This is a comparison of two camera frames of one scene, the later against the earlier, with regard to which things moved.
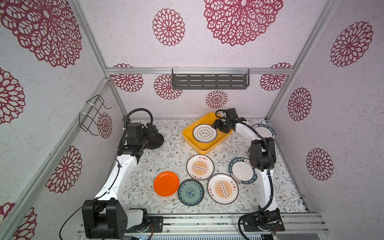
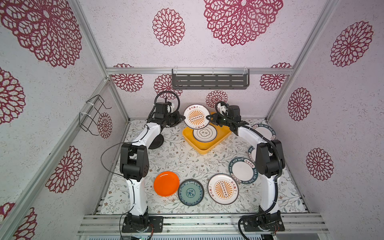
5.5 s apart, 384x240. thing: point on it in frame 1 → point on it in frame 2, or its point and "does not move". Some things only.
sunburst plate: x=200 y=167 → x=195 y=116
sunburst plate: x=222 y=188 does not move
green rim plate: x=265 y=130 does not move
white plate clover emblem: x=204 y=133 does not move
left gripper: x=149 y=133 → x=178 y=119
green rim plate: x=241 y=170 does not move
